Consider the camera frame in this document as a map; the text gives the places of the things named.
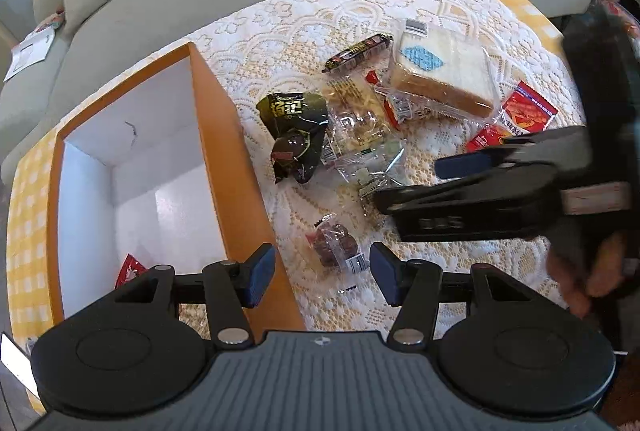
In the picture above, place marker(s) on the large red snack packet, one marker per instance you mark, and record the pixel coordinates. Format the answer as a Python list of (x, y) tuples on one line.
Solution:
[(525, 111)]

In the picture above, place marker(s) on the white paper card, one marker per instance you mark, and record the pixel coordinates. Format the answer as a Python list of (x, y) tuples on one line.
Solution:
[(30, 53)]

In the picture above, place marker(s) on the small red snack packet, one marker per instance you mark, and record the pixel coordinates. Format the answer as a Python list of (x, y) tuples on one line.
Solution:
[(400, 111)]

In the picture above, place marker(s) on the small colourful packet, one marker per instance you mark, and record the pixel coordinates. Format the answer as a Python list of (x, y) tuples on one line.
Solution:
[(50, 21)]

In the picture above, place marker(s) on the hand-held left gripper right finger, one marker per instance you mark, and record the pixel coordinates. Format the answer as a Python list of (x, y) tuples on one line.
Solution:
[(382, 271)]

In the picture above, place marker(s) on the dark sausage stick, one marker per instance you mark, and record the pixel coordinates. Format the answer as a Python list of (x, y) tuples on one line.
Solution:
[(357, 52)]

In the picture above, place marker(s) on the clear-wrapped sliced bread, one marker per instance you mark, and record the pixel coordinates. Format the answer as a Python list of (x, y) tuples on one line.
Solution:
[(440, 71)]

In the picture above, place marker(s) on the red cartoon snack packet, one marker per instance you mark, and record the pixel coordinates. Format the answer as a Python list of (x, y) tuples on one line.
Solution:
[(129, 268)]

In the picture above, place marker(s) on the black and green snack packet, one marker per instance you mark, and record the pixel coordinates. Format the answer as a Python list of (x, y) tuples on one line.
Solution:
[(292, 111)]

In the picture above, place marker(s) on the white lace tablecloth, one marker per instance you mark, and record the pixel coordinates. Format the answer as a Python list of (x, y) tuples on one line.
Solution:
[(300, 11)]

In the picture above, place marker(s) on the person's right hand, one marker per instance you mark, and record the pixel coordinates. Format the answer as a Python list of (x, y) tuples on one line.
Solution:
[(570, 281)]

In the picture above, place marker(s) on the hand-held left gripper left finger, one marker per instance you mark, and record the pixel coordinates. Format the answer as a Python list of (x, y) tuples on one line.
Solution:
[(262, 273)]

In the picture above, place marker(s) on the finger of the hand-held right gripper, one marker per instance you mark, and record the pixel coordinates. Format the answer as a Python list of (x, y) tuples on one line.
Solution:
[(425, 200), (465, 163)]

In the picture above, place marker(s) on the white sheet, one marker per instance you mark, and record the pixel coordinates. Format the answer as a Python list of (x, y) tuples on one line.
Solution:
[(15, 363)]

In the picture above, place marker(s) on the clear packet with green label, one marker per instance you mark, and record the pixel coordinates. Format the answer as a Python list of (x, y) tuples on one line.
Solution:
[(367, 181)]

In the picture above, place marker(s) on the orange cardboard box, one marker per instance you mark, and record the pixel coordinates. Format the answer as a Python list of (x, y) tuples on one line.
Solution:
[(225, 136)]

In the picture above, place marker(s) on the clear packet of red dates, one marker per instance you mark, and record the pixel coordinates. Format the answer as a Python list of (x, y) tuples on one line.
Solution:
[(332, 238)]

